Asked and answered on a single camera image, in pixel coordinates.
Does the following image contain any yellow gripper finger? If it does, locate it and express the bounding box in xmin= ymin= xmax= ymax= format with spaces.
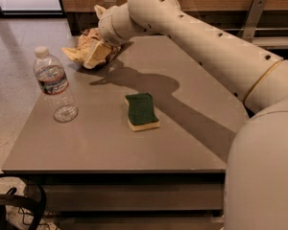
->
xmin=84 ymin=40 xmax=111 ymax=69

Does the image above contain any brown chip bag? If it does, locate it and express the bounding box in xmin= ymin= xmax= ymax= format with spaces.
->
xmin=61 ymin=28 xmax=121 ymax=68

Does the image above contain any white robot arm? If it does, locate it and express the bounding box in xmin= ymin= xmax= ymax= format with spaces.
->
xmin=95 ymin=0 xmax=288 ymax=230

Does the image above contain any clear plastic water bottle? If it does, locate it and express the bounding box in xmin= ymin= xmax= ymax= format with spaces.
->
xmin=33 ymin=46 xmax=78 ymax=123

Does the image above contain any green and yellow sponge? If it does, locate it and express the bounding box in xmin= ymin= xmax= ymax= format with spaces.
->
xmin=125 ymin=93 xmax=160 ymax=132

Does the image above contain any upper grey drawer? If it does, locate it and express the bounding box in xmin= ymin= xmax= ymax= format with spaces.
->
xmin=44 ymin=184 xmax=223 ymax=212

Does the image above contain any grey drawer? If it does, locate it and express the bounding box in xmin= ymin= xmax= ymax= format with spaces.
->
xmin=58 ymin=217 xmax=224 ymax=230
xmin=44 ymin=184 xmax=223 ymax=212

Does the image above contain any lower grey drawer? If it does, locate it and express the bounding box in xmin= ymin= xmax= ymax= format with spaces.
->
xmin=58 ymin=217 xmax=224 ymax=230

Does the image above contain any right metal bracket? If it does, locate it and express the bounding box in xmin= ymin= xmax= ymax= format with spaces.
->
xmin=238 ymin=0 xmax=268 ymax=42

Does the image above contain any black cable on floor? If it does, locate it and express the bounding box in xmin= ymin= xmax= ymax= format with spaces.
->
xmin=17 ymin=206 xmax=56 ymax=230

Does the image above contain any black chair frame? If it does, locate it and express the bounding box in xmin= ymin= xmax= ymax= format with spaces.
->
xmin=0 ymin=181 xmax=46 ymax=230

